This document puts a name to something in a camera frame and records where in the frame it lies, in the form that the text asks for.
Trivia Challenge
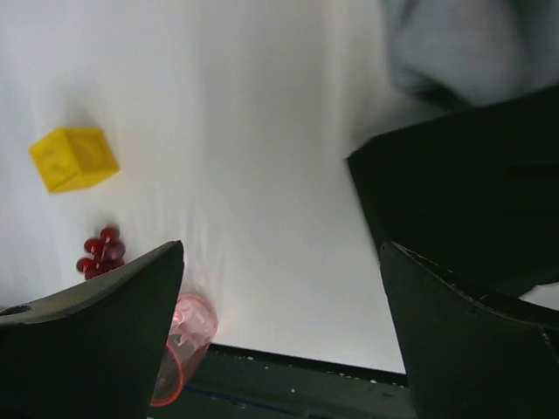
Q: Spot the pink transparent plastic cup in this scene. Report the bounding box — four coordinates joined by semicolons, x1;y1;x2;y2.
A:
150;293;218;408

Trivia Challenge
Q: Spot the black cloth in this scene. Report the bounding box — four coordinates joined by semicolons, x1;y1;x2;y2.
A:
347;87;558;296

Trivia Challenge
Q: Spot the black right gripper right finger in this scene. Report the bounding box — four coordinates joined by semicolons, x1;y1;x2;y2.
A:
380;242;558;418

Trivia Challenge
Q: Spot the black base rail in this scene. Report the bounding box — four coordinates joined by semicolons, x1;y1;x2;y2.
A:
148;345;417;418

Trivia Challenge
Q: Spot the yellow toy block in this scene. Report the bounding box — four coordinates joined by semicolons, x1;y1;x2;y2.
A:
29;127;120;194

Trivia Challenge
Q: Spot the red plastic grape bunch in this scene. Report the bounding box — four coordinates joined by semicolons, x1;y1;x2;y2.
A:
75;224;126;281

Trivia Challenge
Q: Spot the grey cloth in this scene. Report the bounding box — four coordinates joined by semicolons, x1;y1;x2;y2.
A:
383;1;558;106

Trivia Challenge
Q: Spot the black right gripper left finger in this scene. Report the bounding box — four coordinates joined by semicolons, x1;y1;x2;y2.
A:
1;241;184;418

